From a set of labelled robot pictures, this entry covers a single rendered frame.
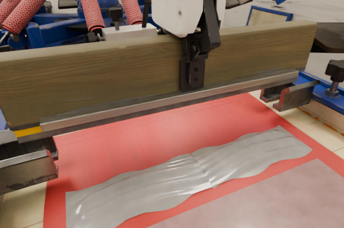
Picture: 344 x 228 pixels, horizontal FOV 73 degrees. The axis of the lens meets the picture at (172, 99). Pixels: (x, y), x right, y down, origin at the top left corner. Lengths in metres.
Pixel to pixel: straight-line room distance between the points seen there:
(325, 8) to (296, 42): 2.26
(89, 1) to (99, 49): 0.55
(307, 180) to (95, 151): 0.31
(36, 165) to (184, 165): 0.19
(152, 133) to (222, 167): 0.14
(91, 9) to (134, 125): 0.44
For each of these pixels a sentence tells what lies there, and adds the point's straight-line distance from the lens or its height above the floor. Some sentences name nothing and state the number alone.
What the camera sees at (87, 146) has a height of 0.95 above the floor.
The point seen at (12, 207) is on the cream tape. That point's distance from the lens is 0.37.
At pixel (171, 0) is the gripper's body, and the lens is 0.25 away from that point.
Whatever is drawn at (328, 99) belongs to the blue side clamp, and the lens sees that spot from 0.49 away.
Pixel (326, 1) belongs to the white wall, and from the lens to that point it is 2.64.
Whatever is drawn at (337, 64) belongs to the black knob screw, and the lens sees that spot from 0.48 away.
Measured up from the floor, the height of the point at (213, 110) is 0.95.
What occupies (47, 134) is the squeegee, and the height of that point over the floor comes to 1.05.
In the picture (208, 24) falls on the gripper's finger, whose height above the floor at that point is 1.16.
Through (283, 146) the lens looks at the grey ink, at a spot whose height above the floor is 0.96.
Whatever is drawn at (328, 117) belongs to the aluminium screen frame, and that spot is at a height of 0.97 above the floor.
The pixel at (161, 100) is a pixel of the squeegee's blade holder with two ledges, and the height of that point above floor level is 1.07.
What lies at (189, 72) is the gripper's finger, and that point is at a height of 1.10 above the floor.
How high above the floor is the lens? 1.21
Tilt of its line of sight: 30 degrees down
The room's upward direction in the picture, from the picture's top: 1 degrees counter-clockwise
